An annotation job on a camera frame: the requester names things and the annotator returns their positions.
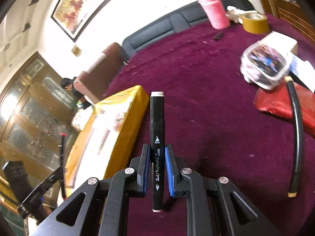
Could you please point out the white cloth glove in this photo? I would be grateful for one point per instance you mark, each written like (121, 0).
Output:
(234, 14)

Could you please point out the black marker white caps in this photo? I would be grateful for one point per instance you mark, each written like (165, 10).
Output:
(157, 148)

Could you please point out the wooden glass door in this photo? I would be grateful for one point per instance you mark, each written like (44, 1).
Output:
(35, 110)

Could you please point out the seated person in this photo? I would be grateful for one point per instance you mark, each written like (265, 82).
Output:
(68, 84)

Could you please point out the black pen gold ends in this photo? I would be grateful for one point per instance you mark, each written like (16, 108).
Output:
(298, 137)

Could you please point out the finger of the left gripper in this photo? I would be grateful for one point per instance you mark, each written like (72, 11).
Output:
(30, 199)

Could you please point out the small black clip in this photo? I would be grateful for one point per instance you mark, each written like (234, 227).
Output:
(219, 36)

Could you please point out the framed painting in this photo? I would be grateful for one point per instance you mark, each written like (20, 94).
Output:
(73, 16)

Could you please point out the blue white box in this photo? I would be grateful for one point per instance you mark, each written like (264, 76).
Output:
(303, 72)

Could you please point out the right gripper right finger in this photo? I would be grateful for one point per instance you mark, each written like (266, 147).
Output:
(214, 206)

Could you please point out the red foil packet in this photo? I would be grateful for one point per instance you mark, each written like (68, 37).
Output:
(277, 102)

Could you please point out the brown armchair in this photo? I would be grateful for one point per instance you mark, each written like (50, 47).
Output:
(94, 82)

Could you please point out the black leather sofa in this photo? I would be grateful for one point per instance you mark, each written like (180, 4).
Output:
(174, 22)

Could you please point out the clear cartoon pencil case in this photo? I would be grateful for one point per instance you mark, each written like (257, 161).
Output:
(265, 66)

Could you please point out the small wall plaque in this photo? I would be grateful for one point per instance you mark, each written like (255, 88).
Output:
(76, 51)

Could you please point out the pink knitted bottle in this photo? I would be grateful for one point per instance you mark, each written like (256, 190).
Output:
(216, 13)

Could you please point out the white medicine box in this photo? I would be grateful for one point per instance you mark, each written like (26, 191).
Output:
(281, 42)

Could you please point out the yellow tape roll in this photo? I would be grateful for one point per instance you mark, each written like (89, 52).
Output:
(255, 23)

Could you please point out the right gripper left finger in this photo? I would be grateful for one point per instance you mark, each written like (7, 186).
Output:
(100, 207)

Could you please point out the yellow tray box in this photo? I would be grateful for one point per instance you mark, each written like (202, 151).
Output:
(105, 144)

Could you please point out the wooden cabinet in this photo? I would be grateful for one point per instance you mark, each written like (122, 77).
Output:
(291, 12)

